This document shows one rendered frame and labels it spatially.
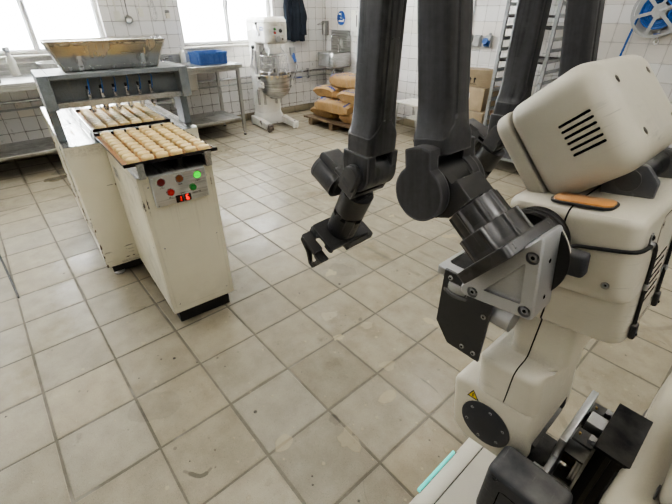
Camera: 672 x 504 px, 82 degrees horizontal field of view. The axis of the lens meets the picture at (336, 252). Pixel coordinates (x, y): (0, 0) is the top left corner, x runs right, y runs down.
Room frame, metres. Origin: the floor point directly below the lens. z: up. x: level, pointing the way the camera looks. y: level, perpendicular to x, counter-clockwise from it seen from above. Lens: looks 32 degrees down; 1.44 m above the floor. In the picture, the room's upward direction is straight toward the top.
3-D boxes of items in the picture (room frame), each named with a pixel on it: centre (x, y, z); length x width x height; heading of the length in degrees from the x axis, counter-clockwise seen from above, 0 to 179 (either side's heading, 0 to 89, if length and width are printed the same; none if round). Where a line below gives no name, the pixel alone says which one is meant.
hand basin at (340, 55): (6.78, -0.01, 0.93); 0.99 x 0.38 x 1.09; 41
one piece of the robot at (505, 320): (0.62, -0.33, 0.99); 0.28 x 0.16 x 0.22; 131
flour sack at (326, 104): (5.76, -0.05, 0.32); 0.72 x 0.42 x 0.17; 45
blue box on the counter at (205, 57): (5.49, 1.63, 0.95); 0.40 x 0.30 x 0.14; 134
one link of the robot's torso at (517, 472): (0.48, -0.37, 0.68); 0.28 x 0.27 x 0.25; 131
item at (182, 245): (1.93, 0.93, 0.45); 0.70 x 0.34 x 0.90; 37
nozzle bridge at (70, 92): (2.33, 1.23, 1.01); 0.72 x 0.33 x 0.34; 127
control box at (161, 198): (1.64, 0.71, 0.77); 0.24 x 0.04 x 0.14; 127
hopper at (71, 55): (2.33, 1.23, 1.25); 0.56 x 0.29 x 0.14; 127
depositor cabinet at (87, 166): (2.71, 1.52, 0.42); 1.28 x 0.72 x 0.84; 37
